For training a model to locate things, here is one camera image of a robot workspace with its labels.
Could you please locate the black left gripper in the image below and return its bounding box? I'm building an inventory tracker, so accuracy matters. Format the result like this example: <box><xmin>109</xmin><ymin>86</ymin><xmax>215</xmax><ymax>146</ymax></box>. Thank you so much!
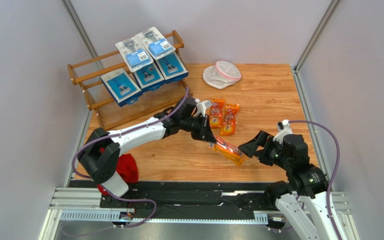
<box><xmin>180</xmin><ymin>114</ymin><xmax>217</xmax><ymax>145</ymax></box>

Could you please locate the orange Bic razor bag front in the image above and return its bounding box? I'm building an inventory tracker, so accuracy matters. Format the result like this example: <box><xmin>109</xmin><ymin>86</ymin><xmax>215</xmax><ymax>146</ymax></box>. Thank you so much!
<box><xmin>208</xmin><ymin>136</ymin><xmax>248</xmax><ymax>166</ymax></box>

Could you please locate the orange bic razor bag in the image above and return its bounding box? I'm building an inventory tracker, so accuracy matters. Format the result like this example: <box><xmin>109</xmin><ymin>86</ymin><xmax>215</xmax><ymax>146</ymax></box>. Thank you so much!
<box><xmin>219</xmin><ymin>103</ymin><xmax>240</xmax><ymax>136</ymax></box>
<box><xmin>209</xmin><ymin>98</ymin><xmax>226</xmax><ymax>128</ymax></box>
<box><xmin>208</xmin><ymin>136</ymin><xmax>248</xmax><ymax>166</ymax></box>

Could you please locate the large blue Harry's razor box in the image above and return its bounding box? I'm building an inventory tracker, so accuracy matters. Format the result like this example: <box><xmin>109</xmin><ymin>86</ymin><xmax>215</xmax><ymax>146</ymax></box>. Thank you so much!
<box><xmin>133</xmin><ymin>63</ymin><xmax>166</xmax><ymax>92</ymax></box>

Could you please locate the small blue Harry's razor box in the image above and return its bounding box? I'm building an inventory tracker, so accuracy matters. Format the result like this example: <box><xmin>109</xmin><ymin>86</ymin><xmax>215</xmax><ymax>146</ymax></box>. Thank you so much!
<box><xmin>100</xmin><ymin>68</ymin><xmax>143</xmax><ymax>107</ymax></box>

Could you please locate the gillette razor blister pack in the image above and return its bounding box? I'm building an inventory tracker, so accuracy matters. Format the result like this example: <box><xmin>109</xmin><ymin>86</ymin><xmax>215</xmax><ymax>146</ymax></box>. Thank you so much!
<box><xmin>115</xmin><ymin>37</ymin><xmax>154</xmax><ymax>73</ymax></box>
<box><xmin>135</xmin><ymin>26</ymin><xmax>176</xmax><ymax>60</ymax></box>

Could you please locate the Gillette razor blister pack front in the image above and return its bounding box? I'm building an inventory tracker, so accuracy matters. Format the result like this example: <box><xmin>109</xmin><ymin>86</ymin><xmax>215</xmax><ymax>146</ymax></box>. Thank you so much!
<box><xmin>115</xmin><ymin>37</ymin><xmax>154</xmax><ymax>73</ymax></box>

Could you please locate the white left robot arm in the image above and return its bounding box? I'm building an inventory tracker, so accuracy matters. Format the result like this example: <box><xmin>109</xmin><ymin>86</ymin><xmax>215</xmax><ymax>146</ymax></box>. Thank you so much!
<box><xmin>73</xmin><ymin>95</ymin><xmax>216</xmax><ymax>198</ymax></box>

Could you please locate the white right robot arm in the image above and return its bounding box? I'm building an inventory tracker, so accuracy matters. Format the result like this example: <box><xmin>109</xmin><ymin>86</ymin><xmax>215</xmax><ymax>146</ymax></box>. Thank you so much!
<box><xmin>239</xmin><ymin>131</ymin><xmax>347</xmax><ymax>240</ymax></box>

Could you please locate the blue Harry's box on shelf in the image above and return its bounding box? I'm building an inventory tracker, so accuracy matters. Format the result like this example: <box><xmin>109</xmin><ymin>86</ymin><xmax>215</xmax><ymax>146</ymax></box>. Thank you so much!
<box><xmin>156</xmin><ymin>52</ymin><xmax>189</xmax><ymax>84</ymax></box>

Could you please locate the wooden two-tier shelf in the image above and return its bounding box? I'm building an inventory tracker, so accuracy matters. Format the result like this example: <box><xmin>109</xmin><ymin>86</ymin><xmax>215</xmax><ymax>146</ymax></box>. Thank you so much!
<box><xmin>67</xmin><ymin>27</ymin><xmax>189</xmax><ymax>130</ymax></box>

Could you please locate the white mesh laundry bag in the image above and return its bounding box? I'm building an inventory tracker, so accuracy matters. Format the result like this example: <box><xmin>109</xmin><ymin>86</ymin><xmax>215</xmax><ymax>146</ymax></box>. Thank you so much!
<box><xmin>202</xmin><ymin>60</ymin><xmax>242</xmax><ymax>90</ymax></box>

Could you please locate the red cloth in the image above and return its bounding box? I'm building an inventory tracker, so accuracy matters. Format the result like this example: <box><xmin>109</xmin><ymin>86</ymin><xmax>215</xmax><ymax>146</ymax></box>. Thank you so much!
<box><xmin>110</xmin><ymin>154</ymin><xmax>139</xmax><ymax>184</ymax></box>

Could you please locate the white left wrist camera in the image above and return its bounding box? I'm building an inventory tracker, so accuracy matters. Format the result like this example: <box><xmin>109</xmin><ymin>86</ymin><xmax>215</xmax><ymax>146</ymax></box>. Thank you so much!
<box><xmin>194</xmin><ymin>98</ymin><xmax>212</xmax><ymax>116</ymax></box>

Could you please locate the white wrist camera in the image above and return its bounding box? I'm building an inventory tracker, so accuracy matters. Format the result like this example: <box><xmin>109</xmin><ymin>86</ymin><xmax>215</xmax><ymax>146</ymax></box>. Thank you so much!
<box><xmin>273</xmin><ymin>119</ymin><xmax>293</xmax><ymax>145</ymax></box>
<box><xmin>194</xmin><ymin>98</ymin><xmax>212</xmax><ymax>116</ymax></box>

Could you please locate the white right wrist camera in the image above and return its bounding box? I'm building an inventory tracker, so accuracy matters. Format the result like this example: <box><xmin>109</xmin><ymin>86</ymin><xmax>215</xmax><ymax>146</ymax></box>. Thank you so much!
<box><xmin>273</xmin><ymin>119</ymin><xmax>293</xmax><ymax>145</ymax></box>

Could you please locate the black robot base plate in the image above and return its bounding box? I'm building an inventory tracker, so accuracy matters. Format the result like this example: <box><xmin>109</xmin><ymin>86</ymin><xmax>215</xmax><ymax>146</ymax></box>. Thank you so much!
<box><xmin>100</xmin><ymin>181</ymin><xmax>279</xmax><ymax>220</ymax></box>

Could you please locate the aluminium frame rail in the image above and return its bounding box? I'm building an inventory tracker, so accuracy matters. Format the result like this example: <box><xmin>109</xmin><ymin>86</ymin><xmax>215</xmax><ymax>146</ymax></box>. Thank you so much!
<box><xmin>38</xmin><ymin>186</ymin><xmax>361</xmax><ymax>240</ymax></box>

